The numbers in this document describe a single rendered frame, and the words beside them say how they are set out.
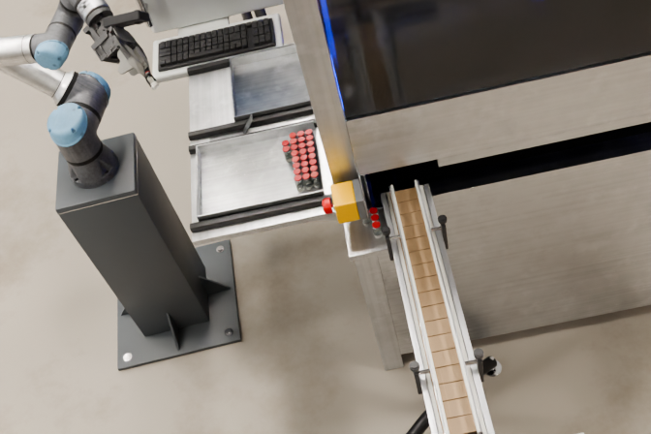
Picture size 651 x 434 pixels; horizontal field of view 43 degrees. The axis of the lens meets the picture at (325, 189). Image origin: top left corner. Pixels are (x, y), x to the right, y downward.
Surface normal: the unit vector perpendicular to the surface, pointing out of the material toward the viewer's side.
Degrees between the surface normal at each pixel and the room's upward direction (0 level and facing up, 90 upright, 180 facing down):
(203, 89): 0
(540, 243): 90
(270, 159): 0
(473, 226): 90
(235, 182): 0
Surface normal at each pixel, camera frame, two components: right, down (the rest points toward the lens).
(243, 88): -0.18, -0.62
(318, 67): 0.12, 0.75
